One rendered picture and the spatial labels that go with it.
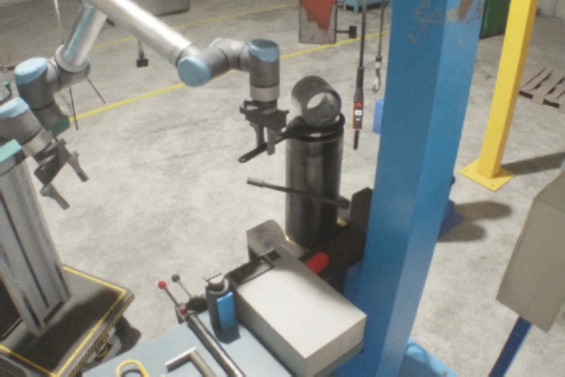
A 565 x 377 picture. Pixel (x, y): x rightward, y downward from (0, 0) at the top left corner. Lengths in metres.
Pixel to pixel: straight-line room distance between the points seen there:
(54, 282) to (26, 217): 0.45
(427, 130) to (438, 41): 0.23
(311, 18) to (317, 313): 0.83
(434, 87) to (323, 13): 0.37
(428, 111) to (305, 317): 0.67
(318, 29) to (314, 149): 0.48
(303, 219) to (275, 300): 0.48
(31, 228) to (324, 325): 1.61
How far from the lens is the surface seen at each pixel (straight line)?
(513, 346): 1.81
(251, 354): 1.46
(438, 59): 1.14
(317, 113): 1.69
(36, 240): 2.53
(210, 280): 1.40
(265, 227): 1.97
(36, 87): 2.05
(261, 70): 1.34
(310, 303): 1.42
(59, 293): 2.76
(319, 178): 1.69
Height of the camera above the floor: 2.26
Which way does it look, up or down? 32 degrees down
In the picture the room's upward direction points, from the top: straight up
